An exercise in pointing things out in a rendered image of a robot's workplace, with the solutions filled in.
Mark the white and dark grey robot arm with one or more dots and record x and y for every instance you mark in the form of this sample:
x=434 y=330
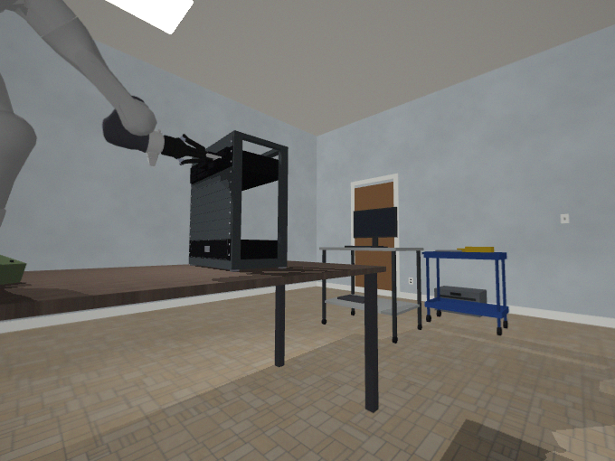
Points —
x=130 y=124

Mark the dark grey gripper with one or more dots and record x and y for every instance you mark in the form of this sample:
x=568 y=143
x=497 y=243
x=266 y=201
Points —
x=177 y=148

